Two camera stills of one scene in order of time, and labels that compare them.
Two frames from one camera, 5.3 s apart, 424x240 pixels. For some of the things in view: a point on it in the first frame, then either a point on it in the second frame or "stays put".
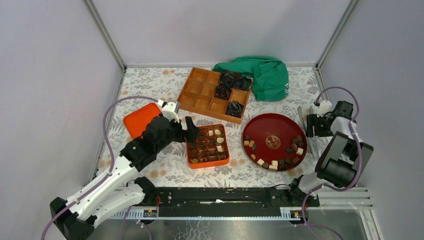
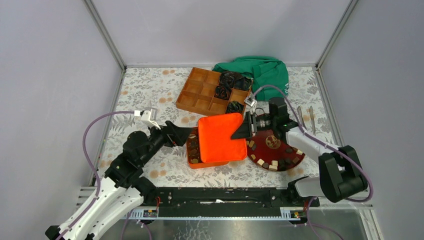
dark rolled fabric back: x=235 y=80 stays put
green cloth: x=269 y=75 stays put
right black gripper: x=312 y=120 to x=244 y=131
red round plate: x=273 y=141 stays put
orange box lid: x=137 y=122 to x=215 y=141
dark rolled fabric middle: x=222 y=92 stays put
